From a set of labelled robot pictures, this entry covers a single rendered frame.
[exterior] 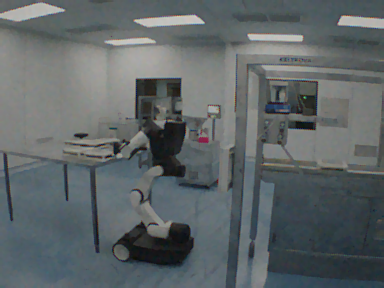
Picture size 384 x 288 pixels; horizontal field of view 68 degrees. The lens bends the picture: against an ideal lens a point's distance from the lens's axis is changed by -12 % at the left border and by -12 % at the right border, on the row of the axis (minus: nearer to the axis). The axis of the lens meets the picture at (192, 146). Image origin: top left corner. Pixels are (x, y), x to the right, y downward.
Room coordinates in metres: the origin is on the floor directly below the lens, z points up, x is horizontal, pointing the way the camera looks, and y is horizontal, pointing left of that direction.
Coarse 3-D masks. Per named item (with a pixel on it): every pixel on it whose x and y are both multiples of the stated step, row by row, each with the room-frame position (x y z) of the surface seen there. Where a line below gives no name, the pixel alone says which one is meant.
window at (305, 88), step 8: (272, 80) 7.60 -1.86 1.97; (280, 80) 7.54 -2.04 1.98; (288, 80) 7.48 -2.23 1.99; (296, 80) 7.42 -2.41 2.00; (304, 80) 7.36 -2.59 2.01; (288, 88) 7.48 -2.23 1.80; (296, 88) 7.42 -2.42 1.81; (304, 88) 7.36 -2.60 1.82; (312, 88) 7.30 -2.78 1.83; (288, 96) 7.48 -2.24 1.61; (296, 96) 7.42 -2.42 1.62; (304, 96) 7.36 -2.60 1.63; (312, 96) 7.30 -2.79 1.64; (296, 104) 7.42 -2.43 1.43; (304, 104) 7.36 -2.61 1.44; (312, 104) 7.30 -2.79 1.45; (296, 112) 7.41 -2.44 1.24; (296, 128) 7.40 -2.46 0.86; (304, 128) 7.34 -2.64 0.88; (312, 128) 7.29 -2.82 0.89
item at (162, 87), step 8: (136, 80) 8.73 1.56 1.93; (144, 80) 8.65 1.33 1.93; (152, 80) 8.58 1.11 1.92; (160, 80) 8.51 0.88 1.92; (168, 80) 8.44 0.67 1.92; (176, 80) 8.37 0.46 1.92; (136, 88) 8.73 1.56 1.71; (144, 88) 8.65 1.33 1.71; (152, 88) 8.58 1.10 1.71; (160, 88) 8.51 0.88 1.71; (168, 88) 8.43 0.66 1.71; (176, 88) 8.36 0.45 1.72; (136, 96) 8.73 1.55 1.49; (160, 96) 8.50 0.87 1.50; (168, 96) 8.43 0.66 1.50; (176, 96) 8.36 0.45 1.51; (136, 104) 8.73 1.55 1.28; (144, 104) 8.65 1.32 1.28; (136, 112) 8.72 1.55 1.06; (144, 112) 8.65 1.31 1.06; (176, 112) 8.37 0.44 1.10
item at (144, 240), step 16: (144, 224) 3.04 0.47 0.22; (176, 224) 2.74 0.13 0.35; (128, 240) 2.67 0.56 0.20; (144, 240) 2.76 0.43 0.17; (160, 240) 2.77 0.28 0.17; (176, 240) 2.69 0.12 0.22; (192, 240) 2.83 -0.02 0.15; (144, 256) 2.62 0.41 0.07; (160, 256) 2.58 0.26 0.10; (176, 256) 2.59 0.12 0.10
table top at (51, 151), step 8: (40, 144) 3.78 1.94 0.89; (48, 144) 3.80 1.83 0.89; (56, 144) 3.82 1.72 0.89; (64, 144) 3.87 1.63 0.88; (0, 152) 3.30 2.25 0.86; (8, 152) 3.23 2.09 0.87; (16, 152) 3.17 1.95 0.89; (24, 152) 3.19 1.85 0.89; (32, 152) 3.21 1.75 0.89; (40, 152) 3.22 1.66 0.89; (48, 152) 3.24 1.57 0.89; (56, 152) 3.26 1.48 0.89; (144, 152) 3.52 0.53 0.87; (48, 160) 2.95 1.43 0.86; (56, 160) 2.90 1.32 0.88; (64, 160) 2.86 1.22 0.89; (72, 160) 2.87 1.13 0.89; (80, 160) 2.89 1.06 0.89; (88, 160) 2.90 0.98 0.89; (112, 160) 2.98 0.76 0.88; (120, 160) 3.10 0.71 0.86
